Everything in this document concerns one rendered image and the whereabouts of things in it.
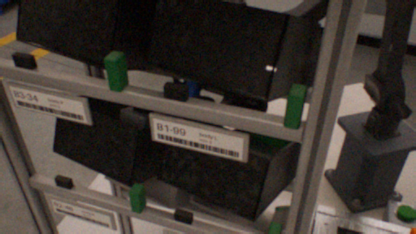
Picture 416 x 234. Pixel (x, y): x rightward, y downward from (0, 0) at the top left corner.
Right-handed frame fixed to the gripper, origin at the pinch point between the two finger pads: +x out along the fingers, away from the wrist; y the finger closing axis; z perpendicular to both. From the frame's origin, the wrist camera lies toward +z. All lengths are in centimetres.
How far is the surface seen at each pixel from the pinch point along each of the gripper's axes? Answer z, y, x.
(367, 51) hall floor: -192, -5, -249
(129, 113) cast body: 11.3, -2.9, 13.0
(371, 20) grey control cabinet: -169, -9, -261
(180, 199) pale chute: -3.9, 3.9, 15.4
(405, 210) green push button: -32, 37, -15
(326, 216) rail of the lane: -31.8, 23.0, -5.7
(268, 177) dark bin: 13.9, 18.9, 15.8
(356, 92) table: -58, 15, -69
